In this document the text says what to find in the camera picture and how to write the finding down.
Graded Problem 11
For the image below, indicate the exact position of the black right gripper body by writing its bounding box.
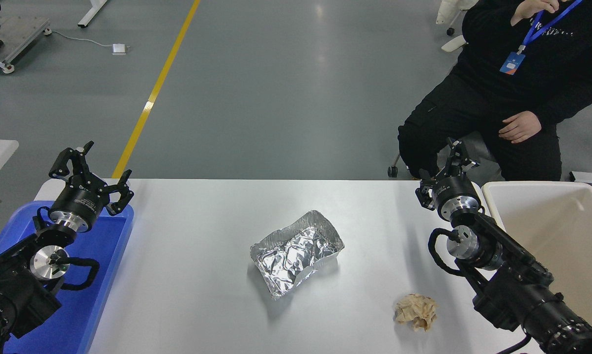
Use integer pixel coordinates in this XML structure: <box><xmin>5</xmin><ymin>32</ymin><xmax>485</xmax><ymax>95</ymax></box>
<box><xmin>431</xmin><ymin>176</ymin><xmax>481</xmax><ymax>217</ymax></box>

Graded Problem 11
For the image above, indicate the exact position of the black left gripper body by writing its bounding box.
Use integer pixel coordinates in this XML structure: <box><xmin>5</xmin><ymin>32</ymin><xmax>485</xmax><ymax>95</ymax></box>
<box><xmin>50</xmin><ymin>180</ymin><xmax>111</xmax><ymax>229</ymax></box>

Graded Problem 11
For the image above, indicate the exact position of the tan paper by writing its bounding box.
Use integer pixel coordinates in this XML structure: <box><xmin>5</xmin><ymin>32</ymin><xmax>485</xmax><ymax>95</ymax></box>
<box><xmin>394</xmin><ymin>294</ymin><xmax>438</xmax><ymax>332</ymax></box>

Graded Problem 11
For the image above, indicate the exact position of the foil tray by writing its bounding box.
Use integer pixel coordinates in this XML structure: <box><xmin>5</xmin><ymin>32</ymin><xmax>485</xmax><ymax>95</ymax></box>
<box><xmin>250</xmin><ymin>210</ymin><xmax>345</xmax><ymax>300</ymax></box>

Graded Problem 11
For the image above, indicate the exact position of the person's left hand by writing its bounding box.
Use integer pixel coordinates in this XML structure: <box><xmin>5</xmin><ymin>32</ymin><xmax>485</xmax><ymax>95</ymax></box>
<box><xmin>499</xmin><ymin>111</ymin><xmax>543</xmax><ymax>144</ymax></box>

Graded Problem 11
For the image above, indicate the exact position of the person's right hand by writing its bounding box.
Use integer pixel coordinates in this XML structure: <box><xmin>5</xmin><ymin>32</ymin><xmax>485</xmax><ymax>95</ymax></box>
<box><xmin>511</xmin><ymin>0</ymin><xmax>561</xmax><ymax>27</ymax></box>

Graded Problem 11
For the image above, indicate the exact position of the grey office chair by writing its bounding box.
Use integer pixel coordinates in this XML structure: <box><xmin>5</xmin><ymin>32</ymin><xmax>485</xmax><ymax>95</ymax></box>
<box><xmin>388</xmin><ymin>130</ymin><xmax>504</xmax><ymax>181</ymax></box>

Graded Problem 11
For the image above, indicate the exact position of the blue plastic tray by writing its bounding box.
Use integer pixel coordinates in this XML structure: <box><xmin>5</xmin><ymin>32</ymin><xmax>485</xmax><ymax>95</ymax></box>
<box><xmin>0</xmin><ymin>201</ymin><xmax>135</xmax><ymax>354</ymax></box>

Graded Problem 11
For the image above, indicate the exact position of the person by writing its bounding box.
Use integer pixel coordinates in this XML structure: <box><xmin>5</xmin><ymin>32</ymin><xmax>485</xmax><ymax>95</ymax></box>
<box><xmin>398</xmin><ymin>0</ymin><xmax>592</xmax><ymax>181</ymax></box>

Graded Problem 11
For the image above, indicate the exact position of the large pale bin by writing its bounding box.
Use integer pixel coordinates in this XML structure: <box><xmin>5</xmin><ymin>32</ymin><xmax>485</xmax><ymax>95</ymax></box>
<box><xmin>481</xmin><ymin>181</ymin><xmax>592</xmax><ymax>345</ymax></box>

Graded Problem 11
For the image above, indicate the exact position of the white chair armrest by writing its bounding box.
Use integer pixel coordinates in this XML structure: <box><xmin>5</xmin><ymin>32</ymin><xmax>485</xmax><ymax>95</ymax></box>
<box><xmin>442</xmin><ymin>35</ymin><xmax>469</xmax><ymax>54</ymax></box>

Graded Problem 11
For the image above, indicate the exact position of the metal wheeled platform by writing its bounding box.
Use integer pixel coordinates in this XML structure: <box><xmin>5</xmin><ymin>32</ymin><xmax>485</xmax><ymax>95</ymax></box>
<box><xmin>0</xmin><ymin>15</ymin><xmax>52</xmax><ymax>74</ymax></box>

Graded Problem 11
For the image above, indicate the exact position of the white desk leg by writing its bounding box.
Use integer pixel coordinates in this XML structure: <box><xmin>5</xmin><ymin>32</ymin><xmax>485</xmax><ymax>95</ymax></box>
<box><xmin>78</xmin><ymin>0</ymin><xmax>109</xmax><ymax>28</ymax></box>

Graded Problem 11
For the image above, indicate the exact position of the blue lanyard with badge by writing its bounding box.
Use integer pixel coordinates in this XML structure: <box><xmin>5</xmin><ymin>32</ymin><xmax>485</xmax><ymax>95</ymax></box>
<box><xmin>500</xmin><ymin>0</ymin><xmax>584</xmax><ymax>75</ymax></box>

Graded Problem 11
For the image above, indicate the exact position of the white floor cable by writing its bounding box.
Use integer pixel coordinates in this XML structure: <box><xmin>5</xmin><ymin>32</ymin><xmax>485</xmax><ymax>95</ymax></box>
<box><xmin>45</xmin><ymin>30</ymin><xmax>114</xmax><ymax>49</ymax></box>

